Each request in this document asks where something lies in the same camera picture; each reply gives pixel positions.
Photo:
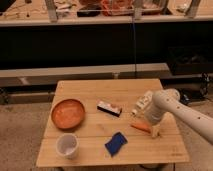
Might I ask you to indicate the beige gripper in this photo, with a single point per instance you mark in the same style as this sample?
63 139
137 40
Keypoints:
155 130

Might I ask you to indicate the orange pepper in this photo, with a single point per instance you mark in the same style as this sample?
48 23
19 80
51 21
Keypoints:
142 127

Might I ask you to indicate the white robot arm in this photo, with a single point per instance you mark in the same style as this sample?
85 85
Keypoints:
163 101

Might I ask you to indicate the white ceramic cup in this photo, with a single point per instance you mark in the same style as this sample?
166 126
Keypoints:
67 145

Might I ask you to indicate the white tube bottle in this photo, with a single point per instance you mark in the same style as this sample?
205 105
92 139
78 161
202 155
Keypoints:
142 104

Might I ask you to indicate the blue cloth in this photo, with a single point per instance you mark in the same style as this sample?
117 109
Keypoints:
115 143

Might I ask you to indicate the black and white eraser block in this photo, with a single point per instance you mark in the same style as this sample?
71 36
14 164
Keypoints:
109 108

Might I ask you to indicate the wooden table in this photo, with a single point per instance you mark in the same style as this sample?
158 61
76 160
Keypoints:
99 127

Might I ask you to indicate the black bin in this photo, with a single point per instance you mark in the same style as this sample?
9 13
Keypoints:
190 60

